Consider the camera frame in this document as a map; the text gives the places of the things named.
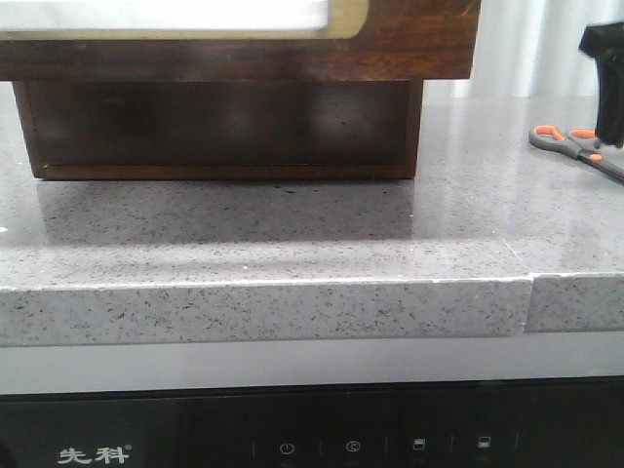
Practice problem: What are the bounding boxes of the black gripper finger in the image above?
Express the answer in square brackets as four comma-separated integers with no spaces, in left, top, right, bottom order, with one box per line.
[578,21,623,148]

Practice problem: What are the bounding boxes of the grey orange scissors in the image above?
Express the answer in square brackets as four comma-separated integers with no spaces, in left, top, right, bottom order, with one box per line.
[528,125,623,183]

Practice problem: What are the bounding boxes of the white drawer handle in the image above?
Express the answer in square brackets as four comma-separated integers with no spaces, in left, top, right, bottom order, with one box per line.
[1,1,330,31]

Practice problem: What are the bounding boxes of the dark brown wooden drawer cabinet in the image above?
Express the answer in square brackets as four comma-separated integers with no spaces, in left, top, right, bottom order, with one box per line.
[12,78,424,180]

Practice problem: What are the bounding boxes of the white curtain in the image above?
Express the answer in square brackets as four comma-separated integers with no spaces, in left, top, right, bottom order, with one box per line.
[424,0,623,103]

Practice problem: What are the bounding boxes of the black appliance control panel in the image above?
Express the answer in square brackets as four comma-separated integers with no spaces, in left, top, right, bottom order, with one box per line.
[1,376,623,467]

